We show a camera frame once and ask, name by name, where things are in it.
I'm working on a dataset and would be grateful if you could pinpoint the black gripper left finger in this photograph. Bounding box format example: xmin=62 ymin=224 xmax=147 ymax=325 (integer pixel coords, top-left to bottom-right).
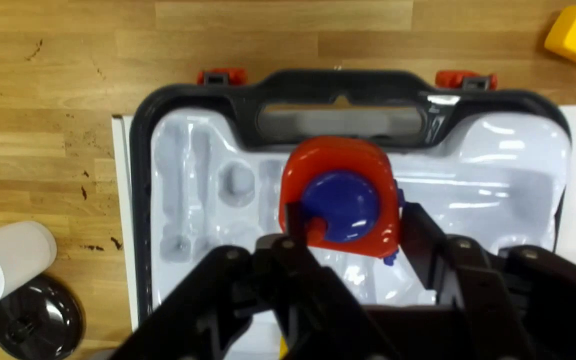
xmin=110 ymin=197 xmax=396 ymax=360

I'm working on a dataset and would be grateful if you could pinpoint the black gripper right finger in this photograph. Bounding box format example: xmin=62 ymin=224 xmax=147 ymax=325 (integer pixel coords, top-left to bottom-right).
xmin=396 ymin=200 xmax=576 ymax=360

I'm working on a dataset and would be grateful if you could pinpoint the red blue measuring tape toy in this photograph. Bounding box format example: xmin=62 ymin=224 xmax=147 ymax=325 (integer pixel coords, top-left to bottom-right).
xmin=276 ymin=134 xmax=407 ymax=268

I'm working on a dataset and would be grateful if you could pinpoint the black white toy toolbox base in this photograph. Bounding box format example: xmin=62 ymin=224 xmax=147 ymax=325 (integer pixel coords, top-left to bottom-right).
xmin=129 ymin=64 xmax=575 ymax=336

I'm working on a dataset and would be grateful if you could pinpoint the black pot lid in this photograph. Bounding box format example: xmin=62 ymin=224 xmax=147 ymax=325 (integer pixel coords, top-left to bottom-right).
xmin=0 ymin=272 xmax=89 ymax=360

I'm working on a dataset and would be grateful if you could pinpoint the white mug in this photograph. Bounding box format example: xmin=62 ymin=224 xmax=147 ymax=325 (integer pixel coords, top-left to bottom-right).
xmin=0 ymin=219 xmax=60 ymax=313

